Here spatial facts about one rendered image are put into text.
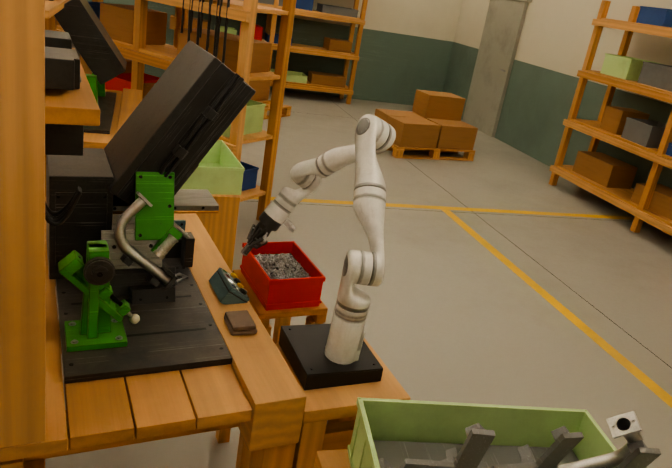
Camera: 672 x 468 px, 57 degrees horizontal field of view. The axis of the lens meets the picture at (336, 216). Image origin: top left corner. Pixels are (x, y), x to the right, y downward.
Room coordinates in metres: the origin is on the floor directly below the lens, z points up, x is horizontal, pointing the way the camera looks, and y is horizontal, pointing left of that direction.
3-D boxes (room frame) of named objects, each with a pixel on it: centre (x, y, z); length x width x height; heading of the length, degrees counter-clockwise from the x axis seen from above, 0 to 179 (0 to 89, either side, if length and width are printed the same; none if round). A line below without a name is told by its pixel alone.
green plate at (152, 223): (1.80, 0.57, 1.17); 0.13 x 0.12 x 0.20; 28
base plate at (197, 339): (1.83, 0.66, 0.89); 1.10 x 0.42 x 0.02; 28
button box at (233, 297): (1.80, 0.30, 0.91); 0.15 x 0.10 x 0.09; 28
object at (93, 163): (1.86, 0.83, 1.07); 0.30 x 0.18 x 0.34; 28
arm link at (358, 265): (1.54, -0.09, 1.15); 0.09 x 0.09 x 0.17; 10
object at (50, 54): (1.47, 0.71, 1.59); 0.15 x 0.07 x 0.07; 28
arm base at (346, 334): (1.55, -0.08, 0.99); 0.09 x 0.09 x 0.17; 23
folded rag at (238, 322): (1.61, 0.23, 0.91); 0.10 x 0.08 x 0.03; 26
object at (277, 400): (1.96, 0.41, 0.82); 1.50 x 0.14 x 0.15; 28
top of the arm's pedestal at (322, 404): (1.55, -0.08, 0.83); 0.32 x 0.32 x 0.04; 26
